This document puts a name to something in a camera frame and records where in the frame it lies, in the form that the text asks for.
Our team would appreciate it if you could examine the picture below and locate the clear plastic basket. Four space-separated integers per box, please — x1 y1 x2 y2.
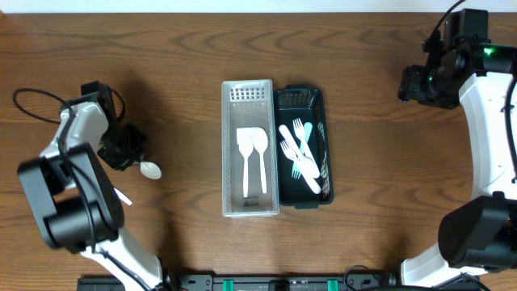
221 79 280 218

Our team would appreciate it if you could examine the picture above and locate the white plastic spoon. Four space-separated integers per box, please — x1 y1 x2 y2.
237 132 254 198
114 188 132 205
279 124 320 179
253 128 268 194

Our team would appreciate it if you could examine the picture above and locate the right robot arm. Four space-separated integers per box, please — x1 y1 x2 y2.
398 37 516 287

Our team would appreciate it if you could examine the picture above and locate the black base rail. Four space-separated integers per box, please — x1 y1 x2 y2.
76 271 484 291

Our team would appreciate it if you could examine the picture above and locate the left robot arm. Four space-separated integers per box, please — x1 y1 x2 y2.
18 101 179 290

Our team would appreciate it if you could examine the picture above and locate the white plastic utensil handle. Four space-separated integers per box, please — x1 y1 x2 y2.
133 161 162 179

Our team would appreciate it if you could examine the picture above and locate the white plastic fork top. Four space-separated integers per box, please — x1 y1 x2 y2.
292 122 313 179

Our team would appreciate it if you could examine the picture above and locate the black plastic basket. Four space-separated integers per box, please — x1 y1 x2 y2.
273 85 334 209

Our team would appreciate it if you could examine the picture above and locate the white plastic fork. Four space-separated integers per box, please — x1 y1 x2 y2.
280 140 322 194
292 118 315 162
292 122 313 179

